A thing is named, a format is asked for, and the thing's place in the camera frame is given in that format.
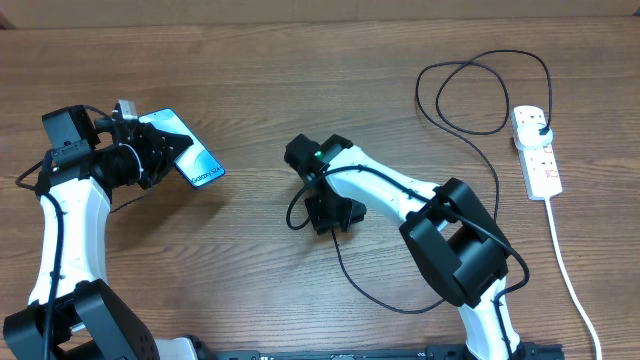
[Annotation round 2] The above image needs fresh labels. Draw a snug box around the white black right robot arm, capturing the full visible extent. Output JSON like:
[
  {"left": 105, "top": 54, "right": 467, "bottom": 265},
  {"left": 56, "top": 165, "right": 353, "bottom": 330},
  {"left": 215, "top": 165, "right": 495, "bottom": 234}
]
[{"left": 284, "top": 134, "right": 524, "bottom": 359}]

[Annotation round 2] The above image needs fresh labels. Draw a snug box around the white power strip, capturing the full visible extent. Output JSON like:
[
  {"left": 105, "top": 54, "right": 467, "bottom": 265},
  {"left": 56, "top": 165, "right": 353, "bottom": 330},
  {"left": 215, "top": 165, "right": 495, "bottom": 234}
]
[{"left": 511, "top": 105, "right": 563, "bottom": 201}]

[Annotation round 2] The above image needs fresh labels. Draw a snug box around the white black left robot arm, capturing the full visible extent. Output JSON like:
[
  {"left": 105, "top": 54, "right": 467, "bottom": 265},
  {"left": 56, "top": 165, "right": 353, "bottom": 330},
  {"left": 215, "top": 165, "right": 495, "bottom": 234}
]
[{"left": 3, "top": 100, "right": 215, "bottom": 359}]

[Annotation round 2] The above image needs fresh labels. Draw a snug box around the white power strip cord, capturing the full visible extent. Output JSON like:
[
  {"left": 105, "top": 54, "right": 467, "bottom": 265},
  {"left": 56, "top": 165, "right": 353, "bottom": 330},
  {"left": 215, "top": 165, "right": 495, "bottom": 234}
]
[{"left": 543, "top": 197, "right": 604, "bottom": 360}]

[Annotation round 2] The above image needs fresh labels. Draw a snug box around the white charger plug adapter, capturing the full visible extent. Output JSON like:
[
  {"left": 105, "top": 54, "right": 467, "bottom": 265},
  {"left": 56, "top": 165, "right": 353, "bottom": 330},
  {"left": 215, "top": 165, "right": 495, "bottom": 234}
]
[{"left": 514, "top": 123, "right": 554, "bottom": 151}]

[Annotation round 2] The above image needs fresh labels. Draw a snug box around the Samsung Galaxy smartphone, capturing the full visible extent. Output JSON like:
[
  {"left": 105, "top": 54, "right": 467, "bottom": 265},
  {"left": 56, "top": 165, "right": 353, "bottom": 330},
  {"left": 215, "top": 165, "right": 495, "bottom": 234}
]
[{"left": 139, "top": 108, "right": 226, "bottom": 188}]

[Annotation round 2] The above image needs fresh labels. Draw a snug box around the black USB charging cable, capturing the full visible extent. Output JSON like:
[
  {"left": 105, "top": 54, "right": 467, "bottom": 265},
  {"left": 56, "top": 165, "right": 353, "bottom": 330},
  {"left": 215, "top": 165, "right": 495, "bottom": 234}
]
[{"left": 329, "top": 49, "right": 553, "bottom": 315}]

